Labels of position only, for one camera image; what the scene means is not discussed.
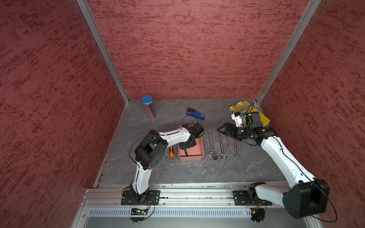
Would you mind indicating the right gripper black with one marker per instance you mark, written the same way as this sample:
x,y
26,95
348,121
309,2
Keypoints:
x,y
226,132

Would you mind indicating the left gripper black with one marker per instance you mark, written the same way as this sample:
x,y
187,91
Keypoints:
x,y
183,147

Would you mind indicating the small silver wrench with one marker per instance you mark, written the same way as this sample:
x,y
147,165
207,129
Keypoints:
x,y
236,154
227,144

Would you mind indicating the pink storage box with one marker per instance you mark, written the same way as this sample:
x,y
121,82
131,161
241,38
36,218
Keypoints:
x,y
195,153

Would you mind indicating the thin silver wrench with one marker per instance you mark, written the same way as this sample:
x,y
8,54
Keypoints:
x,y
223,155

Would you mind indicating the long silver combination wrench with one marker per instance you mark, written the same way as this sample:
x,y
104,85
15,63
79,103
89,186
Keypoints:
x,y
212,150

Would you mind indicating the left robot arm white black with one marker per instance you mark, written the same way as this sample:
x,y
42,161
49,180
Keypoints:
x,y
151,149

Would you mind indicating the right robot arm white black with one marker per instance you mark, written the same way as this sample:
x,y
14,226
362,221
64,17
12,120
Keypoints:
x,y
307,196

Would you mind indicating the blue stapler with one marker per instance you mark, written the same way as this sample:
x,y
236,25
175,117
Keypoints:
x,y
195,114

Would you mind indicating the blue capped clear tube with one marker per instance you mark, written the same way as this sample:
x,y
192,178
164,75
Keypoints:
x,y
149,106

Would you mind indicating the right control board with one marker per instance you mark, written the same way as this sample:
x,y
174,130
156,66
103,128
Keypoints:
x,y
258,215

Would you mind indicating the control board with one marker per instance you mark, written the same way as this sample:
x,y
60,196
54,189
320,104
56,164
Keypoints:
x,y
138,215
258,215

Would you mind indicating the left control board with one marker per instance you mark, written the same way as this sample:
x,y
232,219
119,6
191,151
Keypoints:
x,y
138,215

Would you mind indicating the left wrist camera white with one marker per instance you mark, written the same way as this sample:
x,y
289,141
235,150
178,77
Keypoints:
x,y
196,130

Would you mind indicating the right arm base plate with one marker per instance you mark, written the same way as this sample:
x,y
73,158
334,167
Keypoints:
x,y
242,198

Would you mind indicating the aluminium front rail frame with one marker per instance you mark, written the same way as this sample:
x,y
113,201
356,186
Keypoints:
x,y
192,205

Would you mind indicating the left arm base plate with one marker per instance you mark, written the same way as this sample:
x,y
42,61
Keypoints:
x,y
150,197

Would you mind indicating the right corner aluminium post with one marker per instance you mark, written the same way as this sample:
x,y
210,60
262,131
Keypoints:
x,y
294,38

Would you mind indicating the corner aluminium post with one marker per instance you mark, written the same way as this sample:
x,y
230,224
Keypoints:
x,y
85,9
294,38

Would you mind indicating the left corner aluminium post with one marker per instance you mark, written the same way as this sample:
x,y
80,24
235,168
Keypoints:
x,y
85,9

